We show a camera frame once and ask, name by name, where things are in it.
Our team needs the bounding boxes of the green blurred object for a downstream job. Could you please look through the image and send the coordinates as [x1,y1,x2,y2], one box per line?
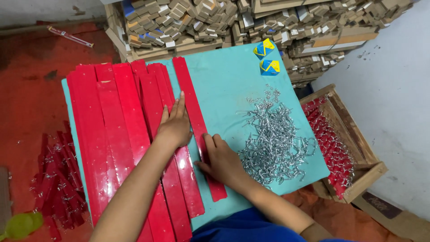
[0,211,44,241]

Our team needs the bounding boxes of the heap of hooked red strips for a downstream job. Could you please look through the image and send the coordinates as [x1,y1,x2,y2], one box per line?
[30,121,90,241]

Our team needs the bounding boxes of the brown flat board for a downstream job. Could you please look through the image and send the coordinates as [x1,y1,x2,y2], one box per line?
[0,167,13,233]

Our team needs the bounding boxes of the hooked red strips in crate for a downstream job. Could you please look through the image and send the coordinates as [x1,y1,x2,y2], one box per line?
[301,96,356,199]

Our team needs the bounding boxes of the single red plastic strip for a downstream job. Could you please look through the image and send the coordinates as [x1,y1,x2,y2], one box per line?
[172,56,228,203]

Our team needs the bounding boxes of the person's right hand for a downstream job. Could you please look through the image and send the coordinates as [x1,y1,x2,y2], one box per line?
[194,133,249,191]

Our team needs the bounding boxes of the blue yellow cardboard box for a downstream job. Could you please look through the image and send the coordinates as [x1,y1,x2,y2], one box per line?
[259,59,281,76]
[253,38,275,60]

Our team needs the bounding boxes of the wooden crate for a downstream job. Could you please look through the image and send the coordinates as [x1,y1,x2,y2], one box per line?
[299,84,388,204]

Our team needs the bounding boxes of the person's blue clothing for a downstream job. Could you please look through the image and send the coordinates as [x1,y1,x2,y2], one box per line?
[191,207,357,242]

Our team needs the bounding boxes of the orange brown paper sheet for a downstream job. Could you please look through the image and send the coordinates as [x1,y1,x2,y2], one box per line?
[282,185,414,242]

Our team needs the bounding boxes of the teal work board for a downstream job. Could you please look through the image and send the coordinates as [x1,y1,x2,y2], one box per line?
[61,42,331,232]

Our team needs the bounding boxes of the person's left hand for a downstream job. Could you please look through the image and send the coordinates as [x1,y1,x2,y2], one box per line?
[155,91,193,149]

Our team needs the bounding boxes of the pile of silver metal hooks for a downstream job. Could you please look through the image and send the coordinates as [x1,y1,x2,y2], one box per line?
[236,84,317,191]

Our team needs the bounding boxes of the pile of red strips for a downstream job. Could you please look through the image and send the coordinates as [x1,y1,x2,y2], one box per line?
[66,60,206,242]

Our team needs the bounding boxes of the stack of cardboard pieces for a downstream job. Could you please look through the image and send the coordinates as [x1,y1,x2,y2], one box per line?
[104,0,416,89]

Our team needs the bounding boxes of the brown cardboard sheet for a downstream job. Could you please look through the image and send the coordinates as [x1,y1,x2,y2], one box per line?
[351,192,430,242]

